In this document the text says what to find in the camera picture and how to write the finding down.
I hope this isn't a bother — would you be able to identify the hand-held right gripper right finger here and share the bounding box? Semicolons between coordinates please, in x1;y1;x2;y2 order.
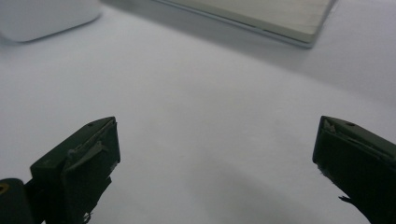
312;115;396;224

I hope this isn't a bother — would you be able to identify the white rounded container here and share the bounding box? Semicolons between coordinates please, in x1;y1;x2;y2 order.
0;0;103;44

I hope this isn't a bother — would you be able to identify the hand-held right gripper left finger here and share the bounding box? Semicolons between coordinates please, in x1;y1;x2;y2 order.
29;116;121;224

